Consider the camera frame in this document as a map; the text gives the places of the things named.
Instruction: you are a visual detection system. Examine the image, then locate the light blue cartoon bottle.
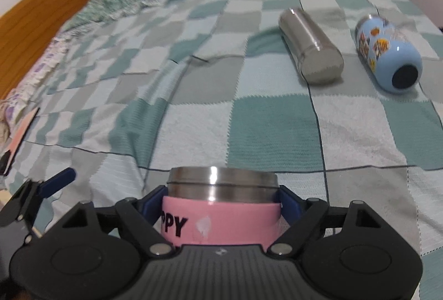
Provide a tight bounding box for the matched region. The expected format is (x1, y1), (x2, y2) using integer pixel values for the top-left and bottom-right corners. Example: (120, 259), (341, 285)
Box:
(354, 14), (424, 95)

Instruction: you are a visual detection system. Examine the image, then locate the small black object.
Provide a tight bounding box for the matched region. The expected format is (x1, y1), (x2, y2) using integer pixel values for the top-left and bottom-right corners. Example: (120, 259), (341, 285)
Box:
(0, 151), (13, 176)

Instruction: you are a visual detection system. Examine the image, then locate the pink steel cup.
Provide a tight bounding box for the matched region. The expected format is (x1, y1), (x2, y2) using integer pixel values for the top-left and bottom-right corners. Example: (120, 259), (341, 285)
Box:
(161, 166), (282, 247)

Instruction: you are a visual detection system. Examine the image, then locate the wooden headboard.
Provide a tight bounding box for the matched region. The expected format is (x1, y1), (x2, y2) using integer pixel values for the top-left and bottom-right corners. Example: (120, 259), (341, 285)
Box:
(0, 0), (99, 102)

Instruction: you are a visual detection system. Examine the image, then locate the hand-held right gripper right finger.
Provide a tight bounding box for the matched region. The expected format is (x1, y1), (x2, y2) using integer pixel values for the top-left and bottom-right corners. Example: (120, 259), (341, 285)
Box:
(269, 184), (385, 257)

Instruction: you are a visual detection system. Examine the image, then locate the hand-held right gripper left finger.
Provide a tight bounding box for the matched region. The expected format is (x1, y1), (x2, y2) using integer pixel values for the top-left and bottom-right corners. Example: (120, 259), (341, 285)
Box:
(61, 185), (176, 257)

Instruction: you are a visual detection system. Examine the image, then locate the plain steel bottle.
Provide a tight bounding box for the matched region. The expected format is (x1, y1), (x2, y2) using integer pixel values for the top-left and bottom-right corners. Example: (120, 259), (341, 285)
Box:
(279, 7), (344, 85)

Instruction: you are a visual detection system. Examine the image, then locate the floral bed sheet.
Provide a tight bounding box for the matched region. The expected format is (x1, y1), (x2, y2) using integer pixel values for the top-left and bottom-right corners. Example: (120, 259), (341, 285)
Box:
(0, 33), (71, 150)

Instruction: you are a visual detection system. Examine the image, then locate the checkered green blanket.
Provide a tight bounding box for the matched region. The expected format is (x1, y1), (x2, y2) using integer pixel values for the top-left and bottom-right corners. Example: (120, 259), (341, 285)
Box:
(0, 0), (443, 300)

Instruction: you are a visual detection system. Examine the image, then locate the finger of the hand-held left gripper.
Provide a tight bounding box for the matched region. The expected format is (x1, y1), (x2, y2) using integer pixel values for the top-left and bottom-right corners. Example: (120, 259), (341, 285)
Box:
(0, 168), (77, 229)

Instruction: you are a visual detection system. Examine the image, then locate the pink flat card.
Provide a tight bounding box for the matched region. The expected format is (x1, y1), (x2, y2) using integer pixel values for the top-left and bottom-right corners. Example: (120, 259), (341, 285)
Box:
(7, 107), (41, 158)

